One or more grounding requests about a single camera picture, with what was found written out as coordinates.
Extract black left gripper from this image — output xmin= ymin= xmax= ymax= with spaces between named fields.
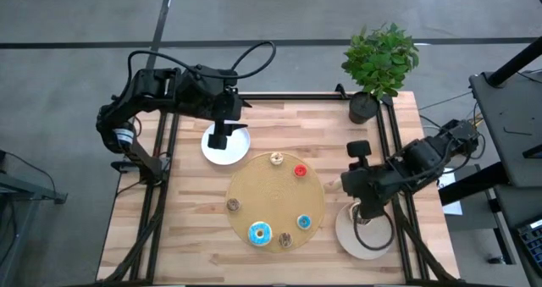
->
xmin=210 ymin=90 xmax=253 ymax=135

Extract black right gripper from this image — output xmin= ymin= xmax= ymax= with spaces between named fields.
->
xmin=340 ymin=163 xmax=398 ymax=220

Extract large blue frosted donut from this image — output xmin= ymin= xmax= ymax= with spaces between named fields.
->
xmin=247 ymin=221 xmax=273 ymax=247

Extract white round plate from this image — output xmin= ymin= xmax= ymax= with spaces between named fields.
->
xmin=201 ymin=119 xmax=252 ymax=167

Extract beige round plate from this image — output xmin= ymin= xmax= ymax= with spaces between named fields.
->
xmin=335 ymin=200 xmax=395 ymax=262

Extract white paper sheet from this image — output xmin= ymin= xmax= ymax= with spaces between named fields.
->
xmin=435 ymin=168 xmax=464 ymax=217

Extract round woven straw placemat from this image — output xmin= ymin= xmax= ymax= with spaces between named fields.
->
xmin=225 ymin=151 xmax=326 ymax=254

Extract black cart beam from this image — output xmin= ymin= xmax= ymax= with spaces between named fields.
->
xmin=438 ymin=162 xmax=509 ymax=207

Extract green plant in black pot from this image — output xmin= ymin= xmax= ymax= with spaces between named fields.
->
xmin=340 ymin=22 xmax=420 ymax=125

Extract dark grey side desk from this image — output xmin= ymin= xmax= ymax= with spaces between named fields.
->
xmin=467 ymin=69 xmax=542 ymax=190

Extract black keyboard blue keys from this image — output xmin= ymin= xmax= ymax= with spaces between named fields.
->
xmin=515 ymin=218 xmax=542 ymax=275

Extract black pole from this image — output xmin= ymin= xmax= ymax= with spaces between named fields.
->
xmin=485 ymin=36 xmax=542 ymax=88

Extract grey metal stand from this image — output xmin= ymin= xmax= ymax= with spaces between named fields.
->
xmin=0 ymin=149 xmax=69 ymax=287

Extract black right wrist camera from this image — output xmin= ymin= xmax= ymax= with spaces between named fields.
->
xmin=346 ymin=139 xmax=373 ymax=169

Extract black aluminium table frame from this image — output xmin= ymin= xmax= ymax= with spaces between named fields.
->
xmin=97 ymin=83 xmax=461 ymax=286

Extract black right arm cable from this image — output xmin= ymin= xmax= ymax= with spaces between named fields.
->
xmin=352 ymin=201 xmax=395 ymax=252

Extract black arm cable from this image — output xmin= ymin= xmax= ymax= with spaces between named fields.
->
xmin=126 ymin=40 xmax=277 ymax=93
xmin=352 ymin=201 xmax=395 ymax=252

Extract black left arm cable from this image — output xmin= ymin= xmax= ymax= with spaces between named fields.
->
xmin=126 ymin=40 xmax=277 ymax=93

